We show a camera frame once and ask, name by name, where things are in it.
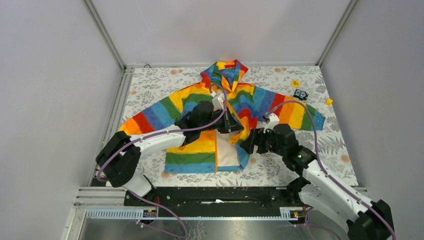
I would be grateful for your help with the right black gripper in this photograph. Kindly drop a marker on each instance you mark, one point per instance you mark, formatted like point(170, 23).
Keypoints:
point(256, 138)

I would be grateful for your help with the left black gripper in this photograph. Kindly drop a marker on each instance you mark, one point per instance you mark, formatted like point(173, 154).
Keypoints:
point(229, 123)

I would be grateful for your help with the perforated aluminium rail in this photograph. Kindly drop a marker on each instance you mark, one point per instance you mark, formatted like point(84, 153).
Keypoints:
point(150, 214)

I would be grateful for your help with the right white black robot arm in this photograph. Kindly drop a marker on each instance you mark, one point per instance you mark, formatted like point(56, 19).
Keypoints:
point(360, 217)

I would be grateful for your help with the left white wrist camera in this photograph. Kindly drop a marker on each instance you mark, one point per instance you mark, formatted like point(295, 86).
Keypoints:
point(218, 101)

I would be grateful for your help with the small yellow cube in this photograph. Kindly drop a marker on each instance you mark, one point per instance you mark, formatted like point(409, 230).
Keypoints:
point(329, 102)

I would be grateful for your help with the yellow round token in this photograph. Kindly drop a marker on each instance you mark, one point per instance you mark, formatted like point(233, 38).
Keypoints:
point(295, 83)

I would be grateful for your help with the floral patterned table mat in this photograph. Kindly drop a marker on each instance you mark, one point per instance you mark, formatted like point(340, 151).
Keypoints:
point(146, 86)

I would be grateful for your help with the rainbow striped hooded jacket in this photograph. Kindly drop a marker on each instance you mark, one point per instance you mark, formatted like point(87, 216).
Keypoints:
point(212, 152)

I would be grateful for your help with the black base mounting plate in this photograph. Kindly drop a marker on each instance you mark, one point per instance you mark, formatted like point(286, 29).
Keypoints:
point(237, 199)

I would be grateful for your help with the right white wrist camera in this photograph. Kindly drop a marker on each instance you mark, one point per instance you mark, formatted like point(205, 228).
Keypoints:
point(270, 121)

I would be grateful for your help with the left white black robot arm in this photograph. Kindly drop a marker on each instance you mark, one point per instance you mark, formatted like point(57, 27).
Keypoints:
point(119, 158)

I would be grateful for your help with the small black printed card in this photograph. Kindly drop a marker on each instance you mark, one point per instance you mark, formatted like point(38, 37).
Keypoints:
point(300, 94)

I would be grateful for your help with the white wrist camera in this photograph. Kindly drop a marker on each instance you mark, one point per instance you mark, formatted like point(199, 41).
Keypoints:
point(218, 101)
point(270, 121)

